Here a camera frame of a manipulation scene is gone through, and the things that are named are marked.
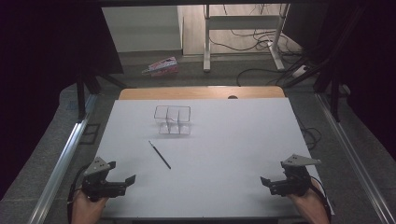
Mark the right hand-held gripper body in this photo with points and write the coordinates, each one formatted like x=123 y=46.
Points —
x=295 y=185

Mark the white power strip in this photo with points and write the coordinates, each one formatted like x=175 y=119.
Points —
x=299 y=71

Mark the black metal stand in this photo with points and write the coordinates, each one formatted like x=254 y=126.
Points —
x=81 y=99
x=334 y=99

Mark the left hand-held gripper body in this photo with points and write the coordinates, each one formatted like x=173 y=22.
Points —
x=99 y=188

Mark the wooden table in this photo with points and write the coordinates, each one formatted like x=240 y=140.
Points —
x=186 y=92

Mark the white desk frame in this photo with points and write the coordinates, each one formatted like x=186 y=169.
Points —
x=207 y=40

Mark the clear acrylic organizer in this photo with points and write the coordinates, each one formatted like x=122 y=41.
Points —
x=172 y=119

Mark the pink box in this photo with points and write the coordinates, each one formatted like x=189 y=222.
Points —
x=162 y=67

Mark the white cabinet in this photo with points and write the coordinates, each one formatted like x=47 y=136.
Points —
x=140 y=29

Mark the person's left hand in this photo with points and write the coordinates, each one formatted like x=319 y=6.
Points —
x=88 y=208

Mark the person's right hand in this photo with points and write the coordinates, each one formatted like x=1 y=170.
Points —
x=311 y=203

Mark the aluminium rail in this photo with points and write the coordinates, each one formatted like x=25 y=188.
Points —
x=351 y=155
x=62 y=161

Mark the dark curtain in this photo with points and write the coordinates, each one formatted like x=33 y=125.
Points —
x=373 y=77
x=46 y=62

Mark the thin black pen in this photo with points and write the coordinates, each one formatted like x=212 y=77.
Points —
x=159 y=154

